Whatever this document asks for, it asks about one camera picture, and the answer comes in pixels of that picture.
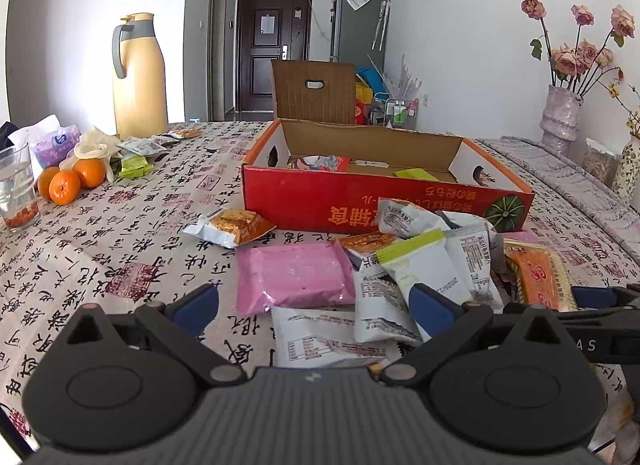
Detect dark entrance door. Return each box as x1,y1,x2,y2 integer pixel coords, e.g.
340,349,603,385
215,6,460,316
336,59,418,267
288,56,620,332
235,0,313,113

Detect lavender dried flowers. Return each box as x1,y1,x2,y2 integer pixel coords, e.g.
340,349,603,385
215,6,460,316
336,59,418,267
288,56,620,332
385,54,423,101

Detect yellow thermos jug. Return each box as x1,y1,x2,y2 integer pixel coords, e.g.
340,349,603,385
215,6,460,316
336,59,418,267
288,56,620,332
111,12,169,141

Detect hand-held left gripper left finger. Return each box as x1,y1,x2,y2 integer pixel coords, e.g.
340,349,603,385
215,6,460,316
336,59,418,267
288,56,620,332
62,282,248,387

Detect white folded umbrella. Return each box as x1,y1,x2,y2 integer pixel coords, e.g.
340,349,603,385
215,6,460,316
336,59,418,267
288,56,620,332
371,0,392,51

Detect dried rose bouquet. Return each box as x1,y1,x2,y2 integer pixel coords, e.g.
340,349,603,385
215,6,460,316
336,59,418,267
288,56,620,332
520,0,636,96

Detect purple tissue pack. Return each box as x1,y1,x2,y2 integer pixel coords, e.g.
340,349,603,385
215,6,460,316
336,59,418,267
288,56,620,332
30,126,82,169

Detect blue bag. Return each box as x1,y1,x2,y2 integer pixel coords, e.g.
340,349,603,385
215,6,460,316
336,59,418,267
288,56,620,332
356,68,386,93

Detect glass storage jar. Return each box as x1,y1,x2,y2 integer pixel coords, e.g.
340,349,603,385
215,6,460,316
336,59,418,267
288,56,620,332
581,138,621,188

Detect green striped snack packet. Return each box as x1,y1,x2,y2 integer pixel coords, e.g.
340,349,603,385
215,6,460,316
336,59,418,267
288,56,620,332
377,228,473,306

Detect glass cup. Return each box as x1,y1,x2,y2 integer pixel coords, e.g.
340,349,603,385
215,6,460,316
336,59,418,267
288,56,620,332
0,142,41,232

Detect yellow-green snack packet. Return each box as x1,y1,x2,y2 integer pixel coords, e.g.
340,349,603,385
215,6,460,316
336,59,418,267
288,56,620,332
392,168,453,183

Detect white plastic bag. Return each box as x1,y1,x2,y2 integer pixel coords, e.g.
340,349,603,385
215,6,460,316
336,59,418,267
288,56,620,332
7,115,62,146

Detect grey refrigerator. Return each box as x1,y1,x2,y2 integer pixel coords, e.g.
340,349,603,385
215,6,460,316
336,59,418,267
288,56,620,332
330,0,393,66

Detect grey patterned cloth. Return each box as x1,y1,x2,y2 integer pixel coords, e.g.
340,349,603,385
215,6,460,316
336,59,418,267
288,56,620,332
472,136,640,251

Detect yellow flower sprigs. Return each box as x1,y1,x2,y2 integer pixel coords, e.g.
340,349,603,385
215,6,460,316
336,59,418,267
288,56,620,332
607,82,640,138

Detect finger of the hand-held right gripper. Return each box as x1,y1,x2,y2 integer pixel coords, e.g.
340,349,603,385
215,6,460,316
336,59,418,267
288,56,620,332
502,284,640,317

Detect floral patterned vase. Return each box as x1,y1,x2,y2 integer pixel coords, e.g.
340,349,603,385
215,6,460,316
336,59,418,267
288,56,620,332
612,136,640,203

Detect small green snack packet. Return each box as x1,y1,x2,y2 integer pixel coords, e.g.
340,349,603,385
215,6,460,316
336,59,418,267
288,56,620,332
116,155,155,180

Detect pink textured vase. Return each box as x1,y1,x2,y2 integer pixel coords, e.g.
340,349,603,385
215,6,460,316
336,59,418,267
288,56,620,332
541,85,584,156

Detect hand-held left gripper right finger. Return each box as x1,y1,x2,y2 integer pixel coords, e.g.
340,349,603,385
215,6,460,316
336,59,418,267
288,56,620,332
382,282,566,389

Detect white interior door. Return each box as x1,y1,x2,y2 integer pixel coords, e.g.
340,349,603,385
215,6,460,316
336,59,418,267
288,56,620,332
207,0,229,122

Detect pink snack packet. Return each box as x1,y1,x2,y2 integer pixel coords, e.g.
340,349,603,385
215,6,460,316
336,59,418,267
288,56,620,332
235,243,357,316

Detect wooden chair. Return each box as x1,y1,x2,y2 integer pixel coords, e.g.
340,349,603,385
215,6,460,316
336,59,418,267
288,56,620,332
271,60,357,125

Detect red blue printed snack packet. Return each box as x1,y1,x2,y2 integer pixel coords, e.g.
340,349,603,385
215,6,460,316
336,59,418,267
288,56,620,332
287,155,351,173

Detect orange-red cardboard box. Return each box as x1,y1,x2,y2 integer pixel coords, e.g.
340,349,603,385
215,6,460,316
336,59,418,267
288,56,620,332
242,118,536,236

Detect white snack packet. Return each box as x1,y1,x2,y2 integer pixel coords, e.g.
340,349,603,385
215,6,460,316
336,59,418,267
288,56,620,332
117,138,168,156

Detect pile of snack packets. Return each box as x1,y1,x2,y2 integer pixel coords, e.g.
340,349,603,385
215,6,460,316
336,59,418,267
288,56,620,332
272,198,581,368

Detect wire rack cart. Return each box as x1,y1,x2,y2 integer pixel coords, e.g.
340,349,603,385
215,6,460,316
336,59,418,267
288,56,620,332
371,94,418,132

